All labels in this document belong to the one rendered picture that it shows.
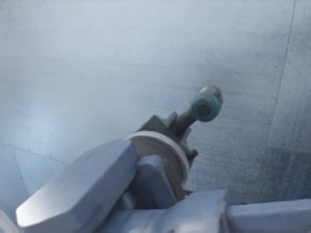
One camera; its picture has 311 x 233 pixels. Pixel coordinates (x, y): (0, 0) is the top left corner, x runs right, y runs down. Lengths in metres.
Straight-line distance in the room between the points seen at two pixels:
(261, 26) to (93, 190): 0.66
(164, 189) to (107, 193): 0.10
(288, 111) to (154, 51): 0.49
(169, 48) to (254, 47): 0.27
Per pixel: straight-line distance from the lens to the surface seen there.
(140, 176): 0.31
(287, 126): 0.85
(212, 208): 0.19
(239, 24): 0.76
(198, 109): 0.49
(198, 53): 0.78
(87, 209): 0.24
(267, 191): 0.99
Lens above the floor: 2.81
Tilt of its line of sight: 24 degrees down
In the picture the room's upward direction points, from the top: straight up
